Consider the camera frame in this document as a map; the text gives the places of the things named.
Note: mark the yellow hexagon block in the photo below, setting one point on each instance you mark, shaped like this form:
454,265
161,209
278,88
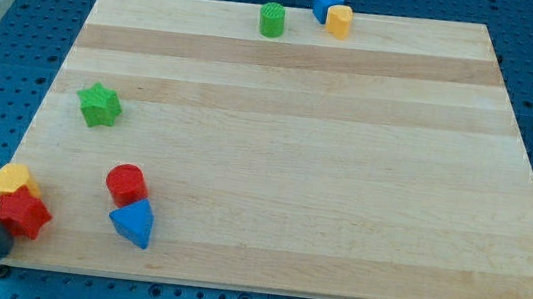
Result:
14,176

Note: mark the wooden board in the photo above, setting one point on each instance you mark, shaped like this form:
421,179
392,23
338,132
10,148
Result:
388,165

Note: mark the red star block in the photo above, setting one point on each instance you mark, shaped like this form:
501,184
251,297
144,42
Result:
23,214

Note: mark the red cylinder block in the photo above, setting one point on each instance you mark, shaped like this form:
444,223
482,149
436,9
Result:
126,184

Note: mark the green star block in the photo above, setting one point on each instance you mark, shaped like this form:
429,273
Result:
99,105

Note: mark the blue triangle block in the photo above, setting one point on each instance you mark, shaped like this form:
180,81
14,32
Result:
134,222

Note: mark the green cylinder block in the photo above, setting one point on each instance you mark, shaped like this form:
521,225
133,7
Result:
272,20

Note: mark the blue cube block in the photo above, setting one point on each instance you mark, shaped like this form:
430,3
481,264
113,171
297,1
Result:
320,9

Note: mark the yellow heart block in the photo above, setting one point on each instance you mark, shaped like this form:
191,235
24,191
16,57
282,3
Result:
339,20

